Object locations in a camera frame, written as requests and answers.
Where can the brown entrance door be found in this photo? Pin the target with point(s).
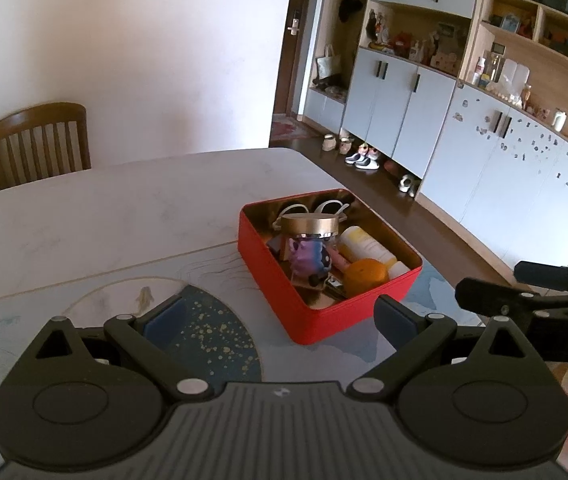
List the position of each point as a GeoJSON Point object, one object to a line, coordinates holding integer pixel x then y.
{"type": "Point", "coordinates": [304, 60]}

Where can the tan tape roll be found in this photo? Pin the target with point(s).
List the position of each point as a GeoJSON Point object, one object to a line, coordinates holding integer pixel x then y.
{"type": "Point", "coordinates": [310, 225]}

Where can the printed table mat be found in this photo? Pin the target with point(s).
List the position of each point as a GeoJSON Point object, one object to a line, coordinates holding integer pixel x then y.
{"type": "Point", "coordinates": [213, 340]}

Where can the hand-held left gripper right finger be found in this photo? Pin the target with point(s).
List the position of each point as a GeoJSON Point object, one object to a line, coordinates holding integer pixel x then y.
{"type": "Point", "coordinates": [390, 317]}

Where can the small framed shelf picture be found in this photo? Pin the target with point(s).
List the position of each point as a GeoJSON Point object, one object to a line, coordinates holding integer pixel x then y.
{"type": "Point", "coordinates": [446, 30]}

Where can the dark figurine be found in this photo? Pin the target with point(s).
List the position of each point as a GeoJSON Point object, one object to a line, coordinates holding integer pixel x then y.
{"type": "Point", "coordinates": [374, 27]}

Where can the orange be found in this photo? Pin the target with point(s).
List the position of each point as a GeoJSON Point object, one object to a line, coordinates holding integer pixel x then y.
{"type": "Point", "coordinates": [366, 276]}

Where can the dark hanging bag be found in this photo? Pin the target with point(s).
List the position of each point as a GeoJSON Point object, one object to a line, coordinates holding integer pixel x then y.
{"type": "Point", "coordinates": [351, 4]}

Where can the pink sticky note pad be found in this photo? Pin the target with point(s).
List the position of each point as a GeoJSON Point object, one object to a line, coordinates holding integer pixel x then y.
{"type": "Point", "coordinates": [340, 261]}

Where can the white dark sneaker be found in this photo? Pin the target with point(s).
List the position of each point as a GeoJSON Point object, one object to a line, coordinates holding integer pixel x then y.
{"type": "Point", "coordinates": [368, 164]}
{"type": "Point", "coordinates": [356, 159]}

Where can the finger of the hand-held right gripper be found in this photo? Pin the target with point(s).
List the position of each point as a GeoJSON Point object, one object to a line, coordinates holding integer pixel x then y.
{"type": "Point", "coordinates": [539, 272]}
{"type": "Point", "coordinates": [489, 297]}

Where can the wooden chair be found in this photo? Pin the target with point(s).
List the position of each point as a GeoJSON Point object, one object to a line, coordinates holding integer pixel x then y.
{"type": "Point", "coordinates": [38, 130]}

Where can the white tote bag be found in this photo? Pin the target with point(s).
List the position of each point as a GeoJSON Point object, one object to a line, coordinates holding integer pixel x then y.
{"type": "Point", "coordinates": [329, 62]}

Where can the silver door lock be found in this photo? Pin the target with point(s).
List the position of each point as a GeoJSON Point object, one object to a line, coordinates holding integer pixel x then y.
{"type": "Point", "coordinates": [294, 21]}

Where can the white wall cabinet unit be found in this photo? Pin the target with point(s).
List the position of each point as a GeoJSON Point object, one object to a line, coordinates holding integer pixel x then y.
{"type": "Point", "coordinates": [464, 125]}

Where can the red tin box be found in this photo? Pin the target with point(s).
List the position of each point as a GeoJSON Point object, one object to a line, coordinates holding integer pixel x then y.
{"type": "Point", "coordinates": [284, 302]}

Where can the white pump bottle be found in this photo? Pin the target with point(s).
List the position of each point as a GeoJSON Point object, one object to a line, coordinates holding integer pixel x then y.
{"type": "Point", "coordinates": [479, 72]}

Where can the red toy figure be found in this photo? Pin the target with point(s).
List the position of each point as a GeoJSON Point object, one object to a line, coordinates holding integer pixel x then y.
{"type": "Point", "coordinates": [403, 44]}

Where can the beige slipper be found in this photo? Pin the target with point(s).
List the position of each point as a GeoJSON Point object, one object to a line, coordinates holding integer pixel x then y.
{"type": "Point", "coordinates": [345, 146]}
{"type": "Point", "coordinates": [329, 142]}

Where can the pink child shoe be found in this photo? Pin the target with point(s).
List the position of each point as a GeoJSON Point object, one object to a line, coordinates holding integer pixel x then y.
{"type": "Point", "coordinates": [371, 151]}

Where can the purple toy figure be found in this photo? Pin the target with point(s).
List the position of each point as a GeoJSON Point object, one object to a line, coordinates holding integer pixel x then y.
{"type": "Point", "coordinates": [309, 257]}

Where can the white child shoe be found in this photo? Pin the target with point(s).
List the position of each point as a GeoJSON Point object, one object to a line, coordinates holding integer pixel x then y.
{"type": "Point", "coordinates": [408, 185]}

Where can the white framed glasses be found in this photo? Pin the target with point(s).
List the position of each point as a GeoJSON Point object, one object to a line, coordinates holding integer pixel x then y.
{"type": "Point", "coordinates": [331, 206]}

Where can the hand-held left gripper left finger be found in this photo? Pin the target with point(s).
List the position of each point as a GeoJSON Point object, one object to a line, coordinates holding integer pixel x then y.
{"type": "Point", "coordinates": [164, 321]}

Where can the white bottle yellow label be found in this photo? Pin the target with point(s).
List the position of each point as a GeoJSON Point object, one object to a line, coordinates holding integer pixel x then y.
{"type": "Point", "coordinates": [364, 247]}

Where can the patterned door rug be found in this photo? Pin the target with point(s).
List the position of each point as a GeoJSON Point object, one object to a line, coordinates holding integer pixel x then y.
{"type": "Point", "coordinates": [291, 130]}

